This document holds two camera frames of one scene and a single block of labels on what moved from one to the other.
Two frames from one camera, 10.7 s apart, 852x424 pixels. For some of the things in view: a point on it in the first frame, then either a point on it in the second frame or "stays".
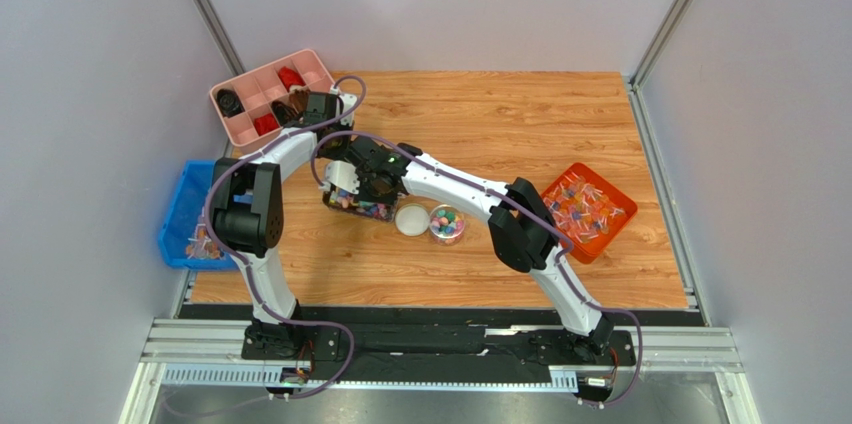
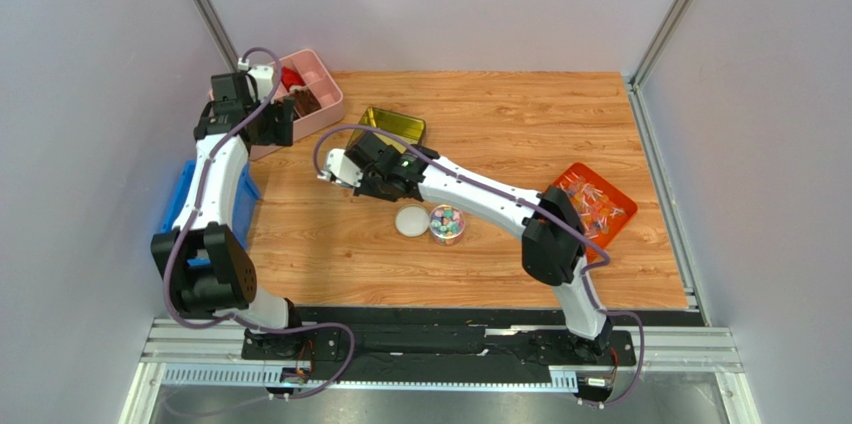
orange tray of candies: x=588 y=210 stays
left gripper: x=330 y=154 -> x=277 y=133
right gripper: x=373 y=186 stays
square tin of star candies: x=345 y=201 -> x=411 y=129
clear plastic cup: x=447 y=224 stays
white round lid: x=412 y=219 stays
